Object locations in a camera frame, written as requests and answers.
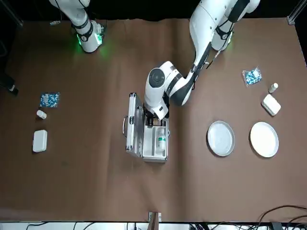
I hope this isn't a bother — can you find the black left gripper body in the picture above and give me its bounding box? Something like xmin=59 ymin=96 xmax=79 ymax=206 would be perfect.
xmin=143 ymin=104 xmax=157 ymax=127

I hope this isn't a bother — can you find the silver aluminium medical kit case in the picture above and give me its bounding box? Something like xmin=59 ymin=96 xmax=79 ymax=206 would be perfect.
xmin=122 ymin=92 xmax=171 ymax=164

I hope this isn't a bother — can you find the gray round plate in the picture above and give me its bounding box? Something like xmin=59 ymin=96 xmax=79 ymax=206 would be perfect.
xmin=207 ymin=120 xmax=236 ymax=158

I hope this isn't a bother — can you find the white round plate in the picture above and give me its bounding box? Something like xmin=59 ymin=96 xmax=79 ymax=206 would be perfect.
xmin=249 ymin=121 xmax=280 ymax=158

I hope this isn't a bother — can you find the clear bottle green label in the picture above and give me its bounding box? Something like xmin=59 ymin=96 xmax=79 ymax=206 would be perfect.
xmin=156 ymin=127 xmax=167 ymax=153

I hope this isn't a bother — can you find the blue capsule bag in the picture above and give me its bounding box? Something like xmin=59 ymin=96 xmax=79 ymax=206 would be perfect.
xmin=242 ymin=67 xmax=263 ymax=87
xmin=38 ymin=91 xmax=61 ymax=109

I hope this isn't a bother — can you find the white plastic box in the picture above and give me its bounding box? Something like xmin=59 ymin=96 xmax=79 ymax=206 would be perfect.
xmin=260 ymin=93 xmax=282 ymax=117
xmin=32 ymin=129 xmax=48 ymax=153

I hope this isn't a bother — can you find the white desk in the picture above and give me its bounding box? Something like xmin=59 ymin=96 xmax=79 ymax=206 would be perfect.
xmin=0 ymin=221 xmax=307 ymax=230

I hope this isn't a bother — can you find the black stand foot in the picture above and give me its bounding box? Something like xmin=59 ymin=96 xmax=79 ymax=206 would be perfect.
xmin=0 ymin=69 xmax=19 ymax=97

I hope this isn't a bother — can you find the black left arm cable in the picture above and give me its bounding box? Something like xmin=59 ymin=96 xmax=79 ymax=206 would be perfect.
xmin=190 ymin=14 xmax=235 ymax=91

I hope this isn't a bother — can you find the aluminium frame post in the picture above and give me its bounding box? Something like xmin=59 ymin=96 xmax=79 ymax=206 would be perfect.
xmin=147 ymin=211 xmax=163 ymax=230
xmin=287 ymin=0 xmax=299 ymax=25

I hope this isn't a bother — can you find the black desk cable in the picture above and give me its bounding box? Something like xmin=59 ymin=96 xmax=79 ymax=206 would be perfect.
xmin=259 ymin=205 xmax=307 ymax=230

